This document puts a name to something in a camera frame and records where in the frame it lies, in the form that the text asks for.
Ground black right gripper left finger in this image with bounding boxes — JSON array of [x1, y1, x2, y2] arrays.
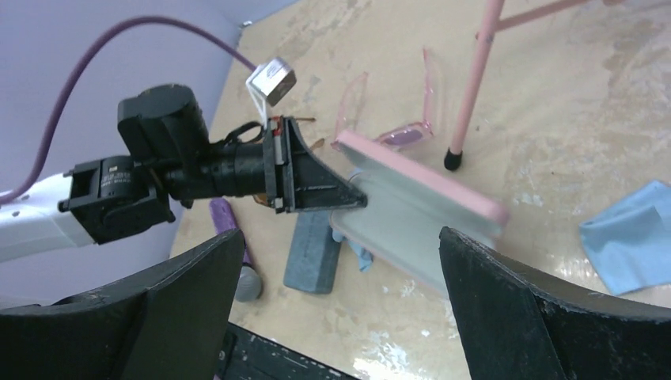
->
[[1, 230, 244, 379]]

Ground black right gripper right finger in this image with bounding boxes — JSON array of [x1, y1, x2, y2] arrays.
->
[[439, 227, 670, 379]]

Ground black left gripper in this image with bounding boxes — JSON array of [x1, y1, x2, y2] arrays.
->
[[262, 116, 367, 213]]

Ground pink glasses case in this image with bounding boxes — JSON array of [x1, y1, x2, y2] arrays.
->
[[330, 131, 510, 297]]

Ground light blue cloth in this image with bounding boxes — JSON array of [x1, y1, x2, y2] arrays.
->
[[579, 180, 670, 295], [331, 225, 373, 272]]

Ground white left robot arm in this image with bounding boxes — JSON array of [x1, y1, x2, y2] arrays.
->
[[1, 85, 367, 261]]

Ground pink transparent sunglasses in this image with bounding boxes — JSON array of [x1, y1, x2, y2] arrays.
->
[[333, 46, 438, 150]]

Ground grey glasses case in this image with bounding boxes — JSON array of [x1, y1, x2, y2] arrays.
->
[[283, 211, 340, 295]]

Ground crumpled light blue cloth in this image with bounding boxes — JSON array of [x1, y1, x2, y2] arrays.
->
[[579, 180, 670, 295]]

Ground pink music stand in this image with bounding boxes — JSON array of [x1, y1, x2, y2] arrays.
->
[[443, 1, 584, 172]]

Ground brown frame glasses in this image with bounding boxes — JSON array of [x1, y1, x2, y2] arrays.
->
[[253, 116, 325, 207]]

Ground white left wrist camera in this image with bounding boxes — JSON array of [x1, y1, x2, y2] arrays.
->
[[245, 57, 297, 123]]

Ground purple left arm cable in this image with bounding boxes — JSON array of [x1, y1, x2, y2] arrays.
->
[[0, 15, 258, 207]]

